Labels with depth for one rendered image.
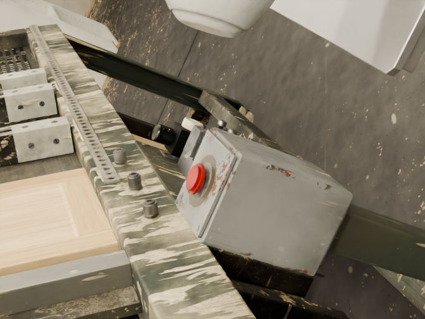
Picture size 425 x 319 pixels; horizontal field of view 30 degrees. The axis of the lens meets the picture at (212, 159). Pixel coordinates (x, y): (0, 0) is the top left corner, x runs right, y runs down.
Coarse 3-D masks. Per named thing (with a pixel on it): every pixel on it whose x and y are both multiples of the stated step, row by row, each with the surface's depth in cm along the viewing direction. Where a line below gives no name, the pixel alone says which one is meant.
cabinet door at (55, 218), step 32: (0, 192) 157; (32, 192) 156; (64, 192) 154; (0, 224) 144; (32, 224) 142; (64, 224) 141; (96, 224) 139; (0, 256) 131; (32, 256) 130; (64, 256) 130
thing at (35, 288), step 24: (72, 264) 122; (96, 264) 121; (120, 264) 121; (0, 288) 117; (24, 288) 117; (48, 288) 118; (72, 288) 119; (96, 288) 120; (120, 288) 122; (0, 312) 117
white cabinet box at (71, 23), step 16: (0, 0) 495; (16, 0) 554; (32, 0) 557; (0, 16) 499; (16, 16) 501; (32, 16) 504; (48, 16) 507; (64, 16) 568; (80, 16) 571; (64, 32) 513; (80, 32) 516; (96, 32) 578; (112, 48) 526; (96, 80) 531
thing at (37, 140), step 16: (0, 128) 178; (16, 128) 176; (32, 128) 175; (48, 128) 175; (64, 128) 177; (0, 144) 174; (16, 144) 175; (32, 144) 176; (48, 144) 177; (64, 144) 178; (0, 160) 175; (16, 160) 176; (32, 160) 177
